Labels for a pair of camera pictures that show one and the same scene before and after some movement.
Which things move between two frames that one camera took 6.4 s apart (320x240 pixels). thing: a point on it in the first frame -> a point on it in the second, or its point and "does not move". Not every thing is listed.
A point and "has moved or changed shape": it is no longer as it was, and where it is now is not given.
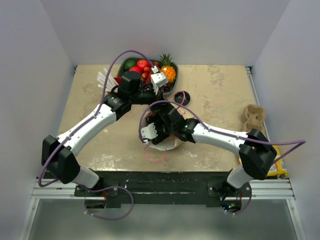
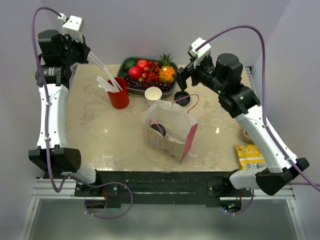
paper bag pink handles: (169, 142) has moved or changed shape
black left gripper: (157, 97) -> (84, 49)
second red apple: (135, 68) does not move
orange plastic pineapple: (168, 67) does not move
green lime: (130, 63) does not move
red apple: (142, 63) does not move
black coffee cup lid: (182, 97) does not move
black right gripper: (161, 136) -> (183, 73)
